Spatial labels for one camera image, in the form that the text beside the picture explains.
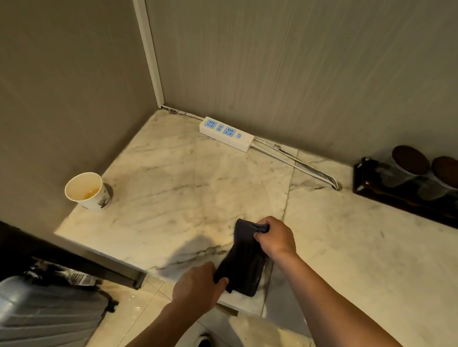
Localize person's right hand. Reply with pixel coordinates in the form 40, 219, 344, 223
251, 215, 301, 262

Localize person's left hand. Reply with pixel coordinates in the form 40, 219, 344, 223
170, 258, 231, 320

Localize dark cloth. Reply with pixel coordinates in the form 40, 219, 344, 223
212, 217, 272, 299

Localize person's right forearm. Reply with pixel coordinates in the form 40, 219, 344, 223
266, 250, 449, 347

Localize person's left forearm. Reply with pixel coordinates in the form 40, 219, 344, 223
115, 296, 211, 347

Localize white blue power strip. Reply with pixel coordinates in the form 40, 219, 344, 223
197, 116, 256, 153

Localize luggage tag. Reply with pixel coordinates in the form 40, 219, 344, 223
65, 270, 97, 287

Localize dark wooden tray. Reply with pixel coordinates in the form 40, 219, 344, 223
348, 155, 458, 231

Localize white paper cup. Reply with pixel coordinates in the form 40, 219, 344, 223
63, 170, 114, 212

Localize grey ribbed suitcase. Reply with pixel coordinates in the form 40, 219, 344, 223
0, 251, 123, 347

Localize white corner trim strip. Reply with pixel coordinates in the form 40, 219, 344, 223
114, 0, 174, 109

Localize white power cable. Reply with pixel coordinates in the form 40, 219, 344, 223
248, 137, 346, 191

